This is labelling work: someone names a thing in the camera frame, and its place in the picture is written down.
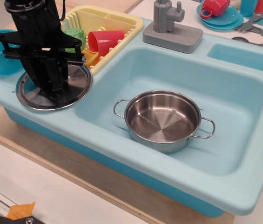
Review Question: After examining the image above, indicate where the grey toy fork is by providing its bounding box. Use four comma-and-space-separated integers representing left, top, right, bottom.
235, 13, 263, 32

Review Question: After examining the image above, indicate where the steel pot with handles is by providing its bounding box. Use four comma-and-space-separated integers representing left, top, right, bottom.
113, 90, 204, 154

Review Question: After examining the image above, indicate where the round steel pot lid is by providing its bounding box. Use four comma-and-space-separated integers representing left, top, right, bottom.
15, 65, 93, 111

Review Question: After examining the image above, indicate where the orange toy piece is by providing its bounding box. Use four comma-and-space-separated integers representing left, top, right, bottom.
82, 49, 99, 67

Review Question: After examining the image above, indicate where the teal plate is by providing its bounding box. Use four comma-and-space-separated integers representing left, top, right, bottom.
196, 4, 239, 26
201, 13, 244, 30

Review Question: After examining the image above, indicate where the black device base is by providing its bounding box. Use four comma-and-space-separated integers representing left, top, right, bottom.
0, 217, 43, 224

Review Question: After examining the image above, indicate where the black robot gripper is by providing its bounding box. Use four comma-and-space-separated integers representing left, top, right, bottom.
0, 4, 85, 91

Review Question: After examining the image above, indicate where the yellow dish rack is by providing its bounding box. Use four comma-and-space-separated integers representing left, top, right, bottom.
61, 5, 144, 75

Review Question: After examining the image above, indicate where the orange tape piece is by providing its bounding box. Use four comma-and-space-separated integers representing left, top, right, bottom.
6, 202, 36, 220

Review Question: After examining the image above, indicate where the teal plate top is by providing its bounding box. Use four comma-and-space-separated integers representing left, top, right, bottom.
196, 4, 239, 26

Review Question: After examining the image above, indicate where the green toy artichoke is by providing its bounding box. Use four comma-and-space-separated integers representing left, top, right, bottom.
64, 28, 86, 51

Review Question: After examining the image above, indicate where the dark toy ladle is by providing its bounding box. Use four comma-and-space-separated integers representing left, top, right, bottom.
231, 36, 263, 50

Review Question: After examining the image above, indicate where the teal cup background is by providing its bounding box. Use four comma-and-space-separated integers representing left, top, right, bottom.
240, 0, 258, 17

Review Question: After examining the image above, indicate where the red plastic cup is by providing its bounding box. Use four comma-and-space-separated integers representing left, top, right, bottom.
88, 30, 124, 56

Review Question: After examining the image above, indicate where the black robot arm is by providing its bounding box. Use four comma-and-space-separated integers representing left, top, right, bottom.
0, 0, 84, 91

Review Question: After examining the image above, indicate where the grey toy faucet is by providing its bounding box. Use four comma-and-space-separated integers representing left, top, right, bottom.
142, 0, 203, 54

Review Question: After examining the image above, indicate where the red mug on plates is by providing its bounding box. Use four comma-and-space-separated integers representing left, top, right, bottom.
199, 0, 230, 20

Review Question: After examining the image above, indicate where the teal plate bottom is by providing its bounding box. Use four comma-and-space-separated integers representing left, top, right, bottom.
201, 13, 244, 30

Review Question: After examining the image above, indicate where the light blue toy sink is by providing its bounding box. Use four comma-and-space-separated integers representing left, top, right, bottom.
0, 34, 263, 217

